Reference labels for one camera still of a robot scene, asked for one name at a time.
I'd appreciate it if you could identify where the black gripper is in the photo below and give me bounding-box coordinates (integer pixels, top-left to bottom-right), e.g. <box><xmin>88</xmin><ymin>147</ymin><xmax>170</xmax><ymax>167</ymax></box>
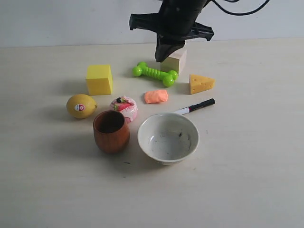
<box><xmin>129</xmin><ymin>0</ymin><xmax>214</xmax><ymax>62</ymax></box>

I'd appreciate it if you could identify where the orange putty piece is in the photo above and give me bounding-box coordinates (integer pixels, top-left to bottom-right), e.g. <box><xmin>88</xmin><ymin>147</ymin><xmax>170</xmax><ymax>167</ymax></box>
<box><xmin>144</xmin><ymin>90</ymin><xmax>169</xmax><ymax>104</ymax></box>

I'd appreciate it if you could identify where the light wooden block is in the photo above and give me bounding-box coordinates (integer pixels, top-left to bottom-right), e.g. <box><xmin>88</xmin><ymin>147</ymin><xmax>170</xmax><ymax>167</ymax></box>
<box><xmin>160</xmin><ymin>48</ymin><xmax>187</xmax><ymax>76</ymax></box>

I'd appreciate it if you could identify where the green dumbbell dog toy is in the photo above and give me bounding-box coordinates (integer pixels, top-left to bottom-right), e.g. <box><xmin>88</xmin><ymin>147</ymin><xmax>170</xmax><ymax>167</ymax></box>
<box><xmin>132</xmin><ymin>61</ymin><xmax>178</xmax><ymax>87</ymax></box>

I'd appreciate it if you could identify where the yellow cheese wedge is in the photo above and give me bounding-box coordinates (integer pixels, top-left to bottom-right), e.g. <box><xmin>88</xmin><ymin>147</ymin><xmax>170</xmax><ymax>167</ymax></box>
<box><xmin>189</xmin><ymin>74</ymin><xmax>215</xmax><ymax>95</ymax></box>

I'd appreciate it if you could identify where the black and white marker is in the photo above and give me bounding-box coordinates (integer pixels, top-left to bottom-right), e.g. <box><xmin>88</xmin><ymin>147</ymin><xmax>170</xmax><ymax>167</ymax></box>
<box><xmin>174</xmin><ymin>98</ymin><xmax>215</xmax><ymax>115</ymax></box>

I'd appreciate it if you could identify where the pink toy cake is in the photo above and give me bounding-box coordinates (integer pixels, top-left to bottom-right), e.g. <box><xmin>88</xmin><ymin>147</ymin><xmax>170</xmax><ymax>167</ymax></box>
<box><xmin>110</xmin><ymin>96</ymin><xmax>138</xmax><ymax>123</ymax></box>

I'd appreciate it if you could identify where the yellow foam cube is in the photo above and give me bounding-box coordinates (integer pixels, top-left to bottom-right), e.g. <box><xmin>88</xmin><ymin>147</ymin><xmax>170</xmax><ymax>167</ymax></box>
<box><xmin>86</xmin><ymin>65</ymin><xmax>113</xmax><ymax>95</ymax></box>

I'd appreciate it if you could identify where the white ceramic bowl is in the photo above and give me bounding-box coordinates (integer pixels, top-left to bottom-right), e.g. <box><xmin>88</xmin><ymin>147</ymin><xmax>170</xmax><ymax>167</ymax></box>
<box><xmin>137</xmin><ymin>113</ymin><xmax>200</xmax><ymax>165</ymax></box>

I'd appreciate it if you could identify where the brown wooden cup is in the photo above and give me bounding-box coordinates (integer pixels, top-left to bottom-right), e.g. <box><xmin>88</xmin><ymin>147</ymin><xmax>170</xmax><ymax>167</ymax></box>
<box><xmin>93</xmin><ymin>110</ymin><xmax>130</xmax><ymax>154</ymax></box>

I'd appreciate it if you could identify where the yellow lemon with sticker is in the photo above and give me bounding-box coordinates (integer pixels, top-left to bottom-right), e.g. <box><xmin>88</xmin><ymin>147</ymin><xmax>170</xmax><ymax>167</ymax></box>
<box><xmin>66</xmin><ymin>94</ymin><xmax>97</xmax><ymax>119</ymax></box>

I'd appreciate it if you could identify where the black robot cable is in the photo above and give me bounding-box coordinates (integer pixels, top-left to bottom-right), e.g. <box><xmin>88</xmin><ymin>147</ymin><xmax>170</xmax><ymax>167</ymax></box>
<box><xmin>211</xmin><ymin>0</ymin><xmax>271</xmax><ymax>15</ymax></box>

